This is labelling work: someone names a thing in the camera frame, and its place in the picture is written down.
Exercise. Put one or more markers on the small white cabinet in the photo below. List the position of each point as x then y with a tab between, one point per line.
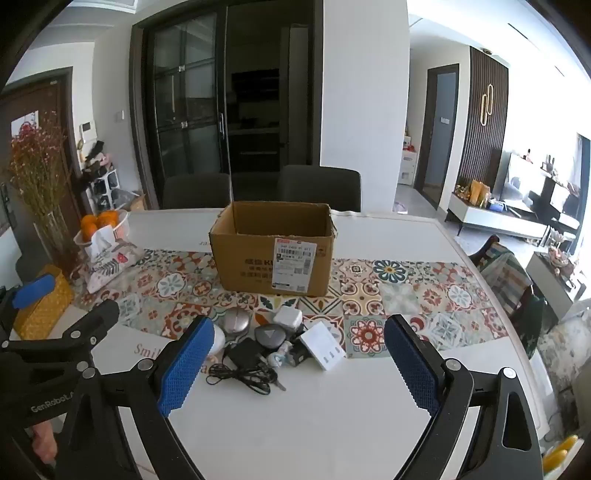
407	168

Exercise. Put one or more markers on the leaf-print fabric tissue pouch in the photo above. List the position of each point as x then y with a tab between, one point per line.
113	265

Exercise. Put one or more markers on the silver computer mouse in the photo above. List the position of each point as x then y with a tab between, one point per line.
235	319

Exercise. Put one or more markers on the yellow toy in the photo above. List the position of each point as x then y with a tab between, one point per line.
558	454

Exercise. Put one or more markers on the red door poster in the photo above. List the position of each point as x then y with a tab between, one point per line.
25	124

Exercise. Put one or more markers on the brown cardboard box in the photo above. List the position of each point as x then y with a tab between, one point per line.
258	267

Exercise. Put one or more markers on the wooden chair with plaid cloth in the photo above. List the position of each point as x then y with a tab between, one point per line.
508	281

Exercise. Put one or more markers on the white coffee table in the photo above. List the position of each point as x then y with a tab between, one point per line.
549	281

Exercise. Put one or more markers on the white round object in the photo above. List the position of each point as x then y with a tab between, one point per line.
217	344

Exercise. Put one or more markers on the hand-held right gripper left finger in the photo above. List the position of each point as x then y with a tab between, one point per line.
182	369

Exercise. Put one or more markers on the patterned tile-print table runner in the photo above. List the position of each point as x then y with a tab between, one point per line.
401	295

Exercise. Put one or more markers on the dried red flowers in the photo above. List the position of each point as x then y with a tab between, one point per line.
37	170

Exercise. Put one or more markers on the small key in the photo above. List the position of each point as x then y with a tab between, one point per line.
279	384

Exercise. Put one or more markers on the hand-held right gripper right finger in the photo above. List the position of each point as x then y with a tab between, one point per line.
413	369

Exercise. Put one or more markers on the shoe rack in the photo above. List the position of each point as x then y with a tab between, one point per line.
99	180

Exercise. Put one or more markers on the white fruit basket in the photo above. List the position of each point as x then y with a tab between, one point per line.
121	226

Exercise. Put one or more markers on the white square charger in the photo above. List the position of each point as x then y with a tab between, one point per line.
288	317

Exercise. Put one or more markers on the gold wall ornament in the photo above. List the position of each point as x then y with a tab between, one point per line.
487	104

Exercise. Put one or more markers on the dark grey dining chair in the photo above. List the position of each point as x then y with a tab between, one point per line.
196	191
318	189

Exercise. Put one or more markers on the small cardboard carton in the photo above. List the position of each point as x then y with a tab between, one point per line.
138	203

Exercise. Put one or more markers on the television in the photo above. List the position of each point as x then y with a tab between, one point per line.
521	177

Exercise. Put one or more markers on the white rectangular switch panel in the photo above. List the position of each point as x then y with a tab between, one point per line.
323	346

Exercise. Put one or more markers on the grey round device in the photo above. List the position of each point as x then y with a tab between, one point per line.
272	334

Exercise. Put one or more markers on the white television cabinet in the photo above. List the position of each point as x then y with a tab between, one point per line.
494	217

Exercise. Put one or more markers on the orange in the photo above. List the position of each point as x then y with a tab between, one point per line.
88	226
109	218

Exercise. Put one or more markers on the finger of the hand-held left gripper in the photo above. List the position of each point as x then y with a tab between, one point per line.
33	288
94	318

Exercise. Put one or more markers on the yellow woven box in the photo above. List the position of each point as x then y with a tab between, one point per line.
41	314

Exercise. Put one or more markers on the person's left hand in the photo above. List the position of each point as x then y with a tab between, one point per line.
44	443

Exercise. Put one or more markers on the glass sliding door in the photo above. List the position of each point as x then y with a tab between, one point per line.
184	115

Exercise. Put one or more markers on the small blue-haired figurine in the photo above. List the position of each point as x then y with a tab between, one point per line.
278	357

